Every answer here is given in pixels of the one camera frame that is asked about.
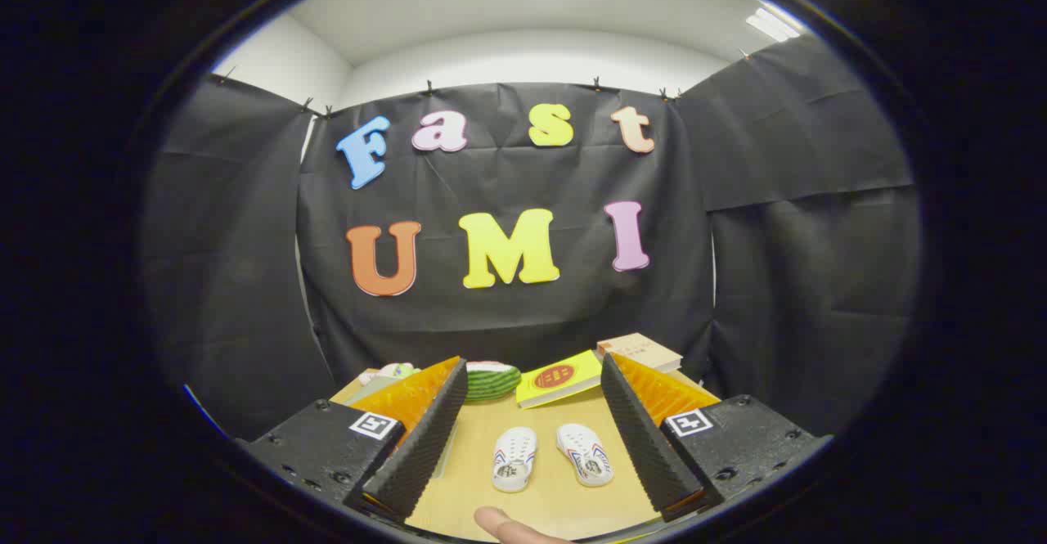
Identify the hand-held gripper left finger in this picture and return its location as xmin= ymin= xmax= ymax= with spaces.
xmin=245 ymin=356 xmax=470 ymax=524

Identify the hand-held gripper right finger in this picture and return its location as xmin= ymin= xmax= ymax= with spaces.
xmin=600 ymin=353 xmax=834 ymax=523

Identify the white canvas shoe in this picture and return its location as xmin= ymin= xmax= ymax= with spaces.
xmin=492 ymin=426 xmax=538 ymax=493
xmin=556 ymin=423 xmax=614 ymax=488

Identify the green and pink plush toy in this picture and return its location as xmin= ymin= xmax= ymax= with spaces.
xmin=360 ymin=362 xmax=422 ymax=383

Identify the tan book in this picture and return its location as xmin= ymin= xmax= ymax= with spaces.
xmin=595 ymin=332 xmax=684 ymax=375

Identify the watermelon slice plush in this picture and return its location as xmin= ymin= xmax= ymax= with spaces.
xmin=465 ymin=361 xmax=523 ymax=402

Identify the yellow book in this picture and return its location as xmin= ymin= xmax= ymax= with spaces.
xmin=515 ymin=350 xmax=606 ymax=410

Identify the small ceiling light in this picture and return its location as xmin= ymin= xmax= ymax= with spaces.
xmin=746 ymin=7 xmax=802 ymax=43

